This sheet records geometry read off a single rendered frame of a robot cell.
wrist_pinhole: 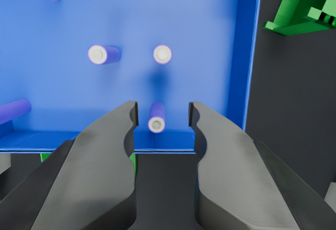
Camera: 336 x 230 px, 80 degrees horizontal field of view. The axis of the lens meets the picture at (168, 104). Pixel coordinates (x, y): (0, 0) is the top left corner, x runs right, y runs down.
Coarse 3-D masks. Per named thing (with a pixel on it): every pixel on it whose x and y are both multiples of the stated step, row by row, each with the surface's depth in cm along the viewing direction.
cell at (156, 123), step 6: (156, 102) 25; (150, 108) 24; (156, 108) 23; (162, 108) 24; (150, 114) 21; (156, 114) 20; (162, 114) 21; (150, 120) 20; (156, 120) 20; (162, 120) 20; (150, 126) 20; (156, 126) 20; (162, 126) 20; (156, 132) 20
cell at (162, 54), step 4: (160, 44) 18; (164, 44) 18; (156, 48) 18; (160, 48) 18; (164, 48) 18; (168, 48) 18; (156, 52) 18; (160, 52) 18; (164, 52) 18; (168, 52) 18; (156, 56) 18; (160, 56) 18; (164, 56) 18; (168, 56) 18; (156, 60) 19; (160, 60) 19; (164, 60) 19; (168, 60) 19
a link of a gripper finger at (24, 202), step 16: (64, 144) 8; (48, 160) 7; (64, 160) 7; (32, 176) 7; (48, 176) 7; (16, 192) 6; (32, 192) 6; (48, 192) 6; (0, 208) 6; (16, 208) 6; (32, 208) 6; (0, 224) 5; (16, 224) 5; (32, 224) 5
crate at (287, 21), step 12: (288, 0) 61; (300, 0) 60; (312, 0) 55; (324, 0) 51; (276, 12) 62; (288, 12) 62; (300, 12) 59; (312, 12) 43; (324, 12) 44; (264, 24) 62; (276, 24) 61; (288, 24) 63; (300, 24) 50; (312, 24) 47; (324, 24) 45
